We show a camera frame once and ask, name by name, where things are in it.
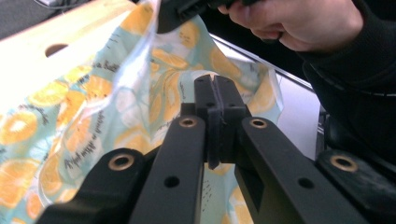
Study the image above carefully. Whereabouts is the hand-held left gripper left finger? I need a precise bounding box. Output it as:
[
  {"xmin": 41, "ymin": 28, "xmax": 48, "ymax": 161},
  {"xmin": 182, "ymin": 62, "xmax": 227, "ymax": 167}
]
[{"xmin": 180, "ymin": 74, "xmax": 223, "ymax": 171}]

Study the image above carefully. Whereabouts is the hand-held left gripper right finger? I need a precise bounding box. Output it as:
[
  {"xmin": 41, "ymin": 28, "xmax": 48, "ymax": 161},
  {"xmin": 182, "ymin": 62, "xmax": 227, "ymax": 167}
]
[{"xmin": 214, "ymin": 75, "xmax": 252, "ymax": 164}]

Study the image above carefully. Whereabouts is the floral yellow tote bag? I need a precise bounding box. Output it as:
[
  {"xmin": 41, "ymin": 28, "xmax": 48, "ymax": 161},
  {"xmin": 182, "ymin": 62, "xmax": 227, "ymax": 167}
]
[{"xmin": 0, "ymin": 0, "xmax": 285, "ymax": 224}]

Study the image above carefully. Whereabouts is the white table mat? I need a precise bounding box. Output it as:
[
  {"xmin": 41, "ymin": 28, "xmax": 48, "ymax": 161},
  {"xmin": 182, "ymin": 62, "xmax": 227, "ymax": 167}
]
[{"xmin": 210, "ymin": 33, "xmax": 322, "ymax": 161}]

